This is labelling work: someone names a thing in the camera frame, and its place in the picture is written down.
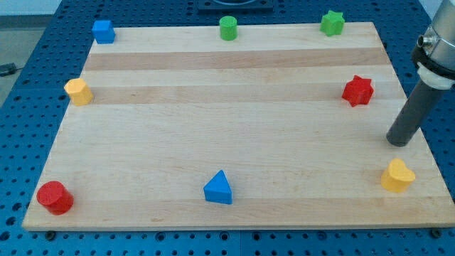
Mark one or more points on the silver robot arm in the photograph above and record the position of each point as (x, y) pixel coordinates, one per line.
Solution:
(435, 48)

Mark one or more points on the wooden board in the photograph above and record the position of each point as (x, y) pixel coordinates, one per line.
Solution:
(174, 105)

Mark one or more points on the blue triangle block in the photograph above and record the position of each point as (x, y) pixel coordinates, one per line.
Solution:
(218, 189)

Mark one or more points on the green cylinder block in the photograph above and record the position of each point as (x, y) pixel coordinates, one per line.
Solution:
(228, 28)

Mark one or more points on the red star block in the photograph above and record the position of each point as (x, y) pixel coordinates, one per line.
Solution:
(358, 91)

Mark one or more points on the green star block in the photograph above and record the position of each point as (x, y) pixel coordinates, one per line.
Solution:
(332, 23)

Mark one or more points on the yellow hexagon block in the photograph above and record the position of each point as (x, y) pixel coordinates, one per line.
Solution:
(79, 92)

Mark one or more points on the blue cube block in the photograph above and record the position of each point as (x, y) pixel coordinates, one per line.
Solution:
(103, 31)

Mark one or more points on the yellow heart block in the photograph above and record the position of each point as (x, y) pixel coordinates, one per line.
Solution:
(397, 177)

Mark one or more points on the red cylinder block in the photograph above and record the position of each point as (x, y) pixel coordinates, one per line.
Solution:
(55, 197)

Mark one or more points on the black device on floor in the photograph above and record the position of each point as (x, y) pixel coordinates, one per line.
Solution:
(7, 69)

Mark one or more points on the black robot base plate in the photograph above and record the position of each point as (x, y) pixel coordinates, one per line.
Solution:
(234, 5)

